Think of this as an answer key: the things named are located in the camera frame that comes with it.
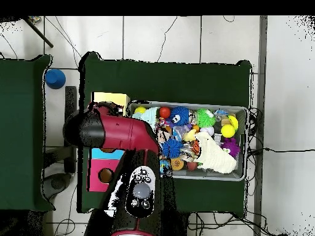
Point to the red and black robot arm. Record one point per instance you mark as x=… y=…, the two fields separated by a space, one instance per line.
x=125 y=135

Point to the wooden box with three holes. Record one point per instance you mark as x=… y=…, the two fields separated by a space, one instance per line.
x=110 y=96

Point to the shallow clear mesh bin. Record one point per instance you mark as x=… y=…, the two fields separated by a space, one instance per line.
x=211 y=176

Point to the mint green cloth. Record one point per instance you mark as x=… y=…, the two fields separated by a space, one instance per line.
x=147 y=115

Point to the orange ball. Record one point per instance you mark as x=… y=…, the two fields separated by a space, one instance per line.
x=165 y=112

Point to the blue spiky rubber ball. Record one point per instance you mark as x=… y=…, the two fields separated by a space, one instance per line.
x=172 y=147

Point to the yellow ball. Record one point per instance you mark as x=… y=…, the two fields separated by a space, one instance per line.
x=140 y=110
x=228 y=131

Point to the globe print ball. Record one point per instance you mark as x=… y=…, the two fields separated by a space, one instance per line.
x=165 y=167

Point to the green fuzzy toy with eyes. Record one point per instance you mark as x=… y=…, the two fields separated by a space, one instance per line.
x=205 y=118

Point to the dark green table cloth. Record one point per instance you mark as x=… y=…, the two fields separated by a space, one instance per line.
x=162 y=78
x=22 y=123

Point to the cream knitted cloth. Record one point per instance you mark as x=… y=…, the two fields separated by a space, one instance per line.
x=214 y=156

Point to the purple spiky toy with eyes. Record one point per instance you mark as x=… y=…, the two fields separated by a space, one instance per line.
x=231 y=146

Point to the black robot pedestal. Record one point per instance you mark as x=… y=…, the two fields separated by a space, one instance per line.
x=178 y=225

